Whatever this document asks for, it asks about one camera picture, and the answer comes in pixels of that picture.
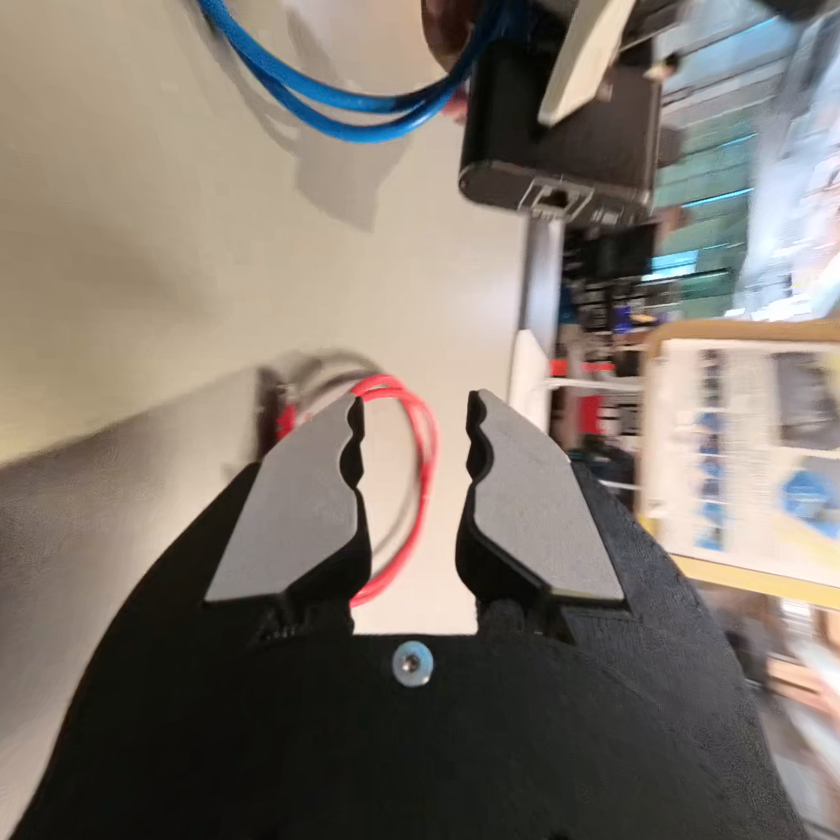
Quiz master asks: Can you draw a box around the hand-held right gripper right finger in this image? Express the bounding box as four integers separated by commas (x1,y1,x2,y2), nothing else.
456,389,627,613

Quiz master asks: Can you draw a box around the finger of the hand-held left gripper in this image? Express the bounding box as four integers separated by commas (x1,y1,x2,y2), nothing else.
537,0,647,127

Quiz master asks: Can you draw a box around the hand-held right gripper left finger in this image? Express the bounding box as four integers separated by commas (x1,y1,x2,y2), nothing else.
204,392,372,611

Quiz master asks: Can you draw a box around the black ethernet hub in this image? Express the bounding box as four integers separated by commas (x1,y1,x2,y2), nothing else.
457,37,665,227

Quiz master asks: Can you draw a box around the red ethernet cable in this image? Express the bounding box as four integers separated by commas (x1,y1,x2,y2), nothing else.
269,374,441,607

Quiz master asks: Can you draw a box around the blue ethernet cable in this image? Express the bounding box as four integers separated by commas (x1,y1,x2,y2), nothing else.
197,0,510,144

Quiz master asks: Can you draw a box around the person's left hand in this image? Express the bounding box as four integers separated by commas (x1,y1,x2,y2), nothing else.
420,0,502,69

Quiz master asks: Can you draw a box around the white stand base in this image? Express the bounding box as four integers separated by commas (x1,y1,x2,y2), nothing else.
508,329,647,437

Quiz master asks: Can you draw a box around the instruction poster board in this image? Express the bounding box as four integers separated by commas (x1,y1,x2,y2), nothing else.
641,319,840,613

